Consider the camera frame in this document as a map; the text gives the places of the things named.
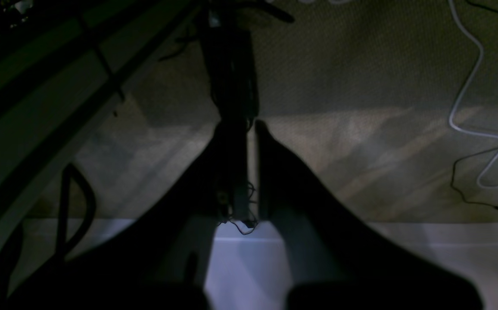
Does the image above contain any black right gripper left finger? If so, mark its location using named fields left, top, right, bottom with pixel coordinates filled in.
left=7, top=121, right=249, bottom=310

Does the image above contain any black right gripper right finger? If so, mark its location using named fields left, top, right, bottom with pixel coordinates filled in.
left=254, top=120, right=484, bottom=310

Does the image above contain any dark table leg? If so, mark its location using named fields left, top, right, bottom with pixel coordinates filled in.
left=196, top=0, right=295, bottom=235

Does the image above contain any white cable on floor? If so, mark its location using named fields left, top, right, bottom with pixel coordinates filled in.
left=447, top=0, right=498, bottom=220

